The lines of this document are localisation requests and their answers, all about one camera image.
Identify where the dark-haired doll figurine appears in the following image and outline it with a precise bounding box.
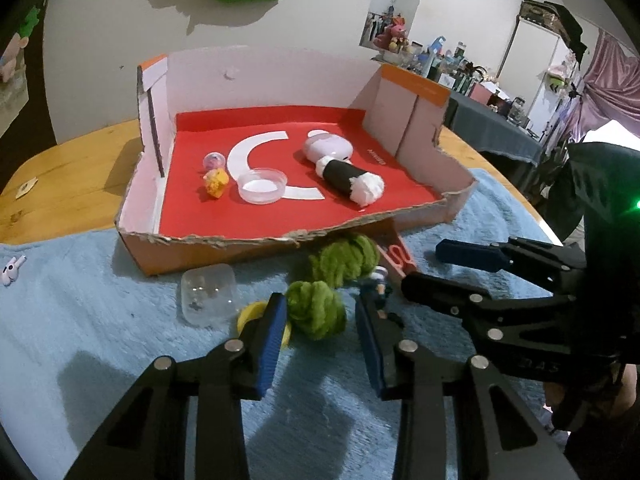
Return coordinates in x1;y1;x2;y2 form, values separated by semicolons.
362;266;401;326

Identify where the clear plastic case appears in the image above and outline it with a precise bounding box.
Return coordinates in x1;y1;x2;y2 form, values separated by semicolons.
180;264;238;329

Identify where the yellow-hooded doll figurine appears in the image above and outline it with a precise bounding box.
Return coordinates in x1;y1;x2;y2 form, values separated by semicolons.
202;169;232;200

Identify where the pink plastic clip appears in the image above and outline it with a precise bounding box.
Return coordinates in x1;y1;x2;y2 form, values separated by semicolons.
376;234;417;286

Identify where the clear round dish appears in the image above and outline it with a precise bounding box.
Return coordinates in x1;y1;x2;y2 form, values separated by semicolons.
236;167;289;206

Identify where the light blue fluffy towel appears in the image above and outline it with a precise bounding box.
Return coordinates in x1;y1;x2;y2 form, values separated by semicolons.
0;167;566;480

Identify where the pink plush figure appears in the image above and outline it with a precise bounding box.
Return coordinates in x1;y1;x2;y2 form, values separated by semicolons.
374;16;412;53

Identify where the orange cardboard box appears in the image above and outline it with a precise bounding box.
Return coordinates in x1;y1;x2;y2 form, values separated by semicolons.
114;46;477;277

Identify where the pale pink plush toy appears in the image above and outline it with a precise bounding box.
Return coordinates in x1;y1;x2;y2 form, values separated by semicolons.
0;35;26;83

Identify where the dark cloth covered table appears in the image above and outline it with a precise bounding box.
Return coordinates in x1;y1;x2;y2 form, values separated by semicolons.
440;87;546;201

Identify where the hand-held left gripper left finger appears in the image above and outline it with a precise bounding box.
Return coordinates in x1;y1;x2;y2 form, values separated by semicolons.
62;291;290;480

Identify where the pink egg-shaped device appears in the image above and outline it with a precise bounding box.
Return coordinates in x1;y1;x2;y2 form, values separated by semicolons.
303;129;356;163

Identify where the yellow bottle cap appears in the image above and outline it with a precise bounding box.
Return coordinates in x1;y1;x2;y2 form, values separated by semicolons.
236;301;293;350

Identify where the white small toy figure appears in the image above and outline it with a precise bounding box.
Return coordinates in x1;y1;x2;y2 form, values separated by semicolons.
1;255;28;287

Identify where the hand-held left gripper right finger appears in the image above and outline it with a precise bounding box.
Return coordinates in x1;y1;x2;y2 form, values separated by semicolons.
354;292;581;480

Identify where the green yarn ball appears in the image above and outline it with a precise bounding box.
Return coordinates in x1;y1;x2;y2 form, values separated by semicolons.
285;280;347;341
308;234;381;288

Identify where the hanging paper sheet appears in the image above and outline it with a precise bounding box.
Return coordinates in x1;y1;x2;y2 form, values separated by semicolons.
0;67;28;138

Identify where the black roll with white tissue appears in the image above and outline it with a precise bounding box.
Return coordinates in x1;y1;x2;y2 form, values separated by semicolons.
314;155;386;211

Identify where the purple curtain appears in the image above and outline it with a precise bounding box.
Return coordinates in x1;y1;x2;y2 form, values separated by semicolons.
565;30;640;146

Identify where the white cabinet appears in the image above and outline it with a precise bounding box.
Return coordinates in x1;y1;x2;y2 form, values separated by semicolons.
510;0;586;126

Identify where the green plush toy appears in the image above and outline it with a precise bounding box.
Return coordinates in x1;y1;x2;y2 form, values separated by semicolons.
15;6;43;36

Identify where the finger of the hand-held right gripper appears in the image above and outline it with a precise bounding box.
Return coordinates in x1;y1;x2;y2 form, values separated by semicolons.
400;270;616;376
435;236;586;296

